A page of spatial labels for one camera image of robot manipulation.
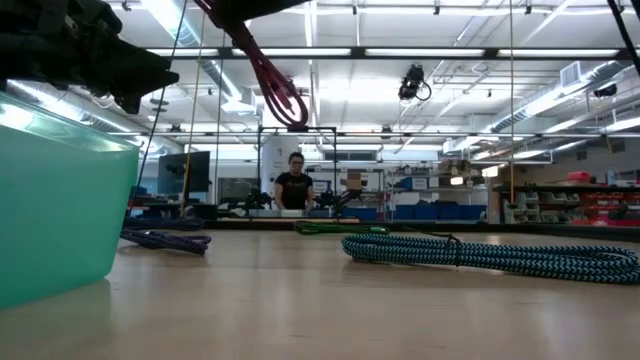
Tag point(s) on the person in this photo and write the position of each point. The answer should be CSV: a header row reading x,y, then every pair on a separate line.
x,y
294,187

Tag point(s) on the white cylindrical tank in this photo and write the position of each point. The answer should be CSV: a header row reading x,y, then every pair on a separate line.
x,y
272,160

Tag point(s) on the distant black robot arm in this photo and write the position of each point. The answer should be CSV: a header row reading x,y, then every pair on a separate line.
x,y
257,201
340,199

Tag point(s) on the black aluminium rig frame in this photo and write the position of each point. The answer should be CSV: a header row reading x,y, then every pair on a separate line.
x,y
491,52

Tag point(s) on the purple marker pen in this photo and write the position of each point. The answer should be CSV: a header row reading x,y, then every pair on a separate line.
x,y
170,241

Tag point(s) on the cardboard box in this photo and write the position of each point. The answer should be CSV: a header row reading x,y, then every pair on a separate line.
x,y
354,182

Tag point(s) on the black computer monitor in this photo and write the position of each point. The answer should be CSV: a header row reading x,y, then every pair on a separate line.
x,y
182,172

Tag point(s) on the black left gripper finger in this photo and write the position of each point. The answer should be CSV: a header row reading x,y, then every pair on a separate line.
x,y
140,75

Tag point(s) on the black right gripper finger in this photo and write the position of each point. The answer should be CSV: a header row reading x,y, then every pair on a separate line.
x,y
270,5

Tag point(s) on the green marker pen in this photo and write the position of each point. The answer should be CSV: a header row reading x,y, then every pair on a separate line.
x,y
330,228

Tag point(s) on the red plastic box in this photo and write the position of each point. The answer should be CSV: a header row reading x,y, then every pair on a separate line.
x,y
579,177

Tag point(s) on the blue storage bin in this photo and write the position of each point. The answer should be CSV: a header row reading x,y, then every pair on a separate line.
x,y
360,214
405,212
474,212
426,212
449,212

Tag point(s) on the black overhead camera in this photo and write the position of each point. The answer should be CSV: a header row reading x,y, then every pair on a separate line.
x,y
412,82

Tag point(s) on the green translucent plastic bin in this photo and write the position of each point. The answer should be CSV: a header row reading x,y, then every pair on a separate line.
x,y
60,210

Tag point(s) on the black metal rack frame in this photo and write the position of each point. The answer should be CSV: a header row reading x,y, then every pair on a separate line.
x,y
297,128

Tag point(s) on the black shelf rack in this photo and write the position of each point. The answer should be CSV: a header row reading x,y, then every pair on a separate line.
x,y
550,188

